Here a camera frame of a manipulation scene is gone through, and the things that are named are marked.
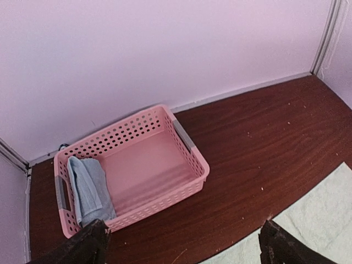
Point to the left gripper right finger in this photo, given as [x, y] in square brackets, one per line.
[279, 246]

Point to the pink plastic basket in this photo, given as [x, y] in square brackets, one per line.
[150, 163]

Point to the left aluminium post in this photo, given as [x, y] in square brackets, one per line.
[12, 156]

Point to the light blue towel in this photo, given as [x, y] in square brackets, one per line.
[91, 197]

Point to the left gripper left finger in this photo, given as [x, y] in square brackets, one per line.
[89, 245]

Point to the green towel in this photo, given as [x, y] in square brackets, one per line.
[321, 219]

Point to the aluminium post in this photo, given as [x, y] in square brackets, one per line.
[337, 15]
[12, 156]

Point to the right aluminium post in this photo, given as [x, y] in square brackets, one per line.
[337, 15]

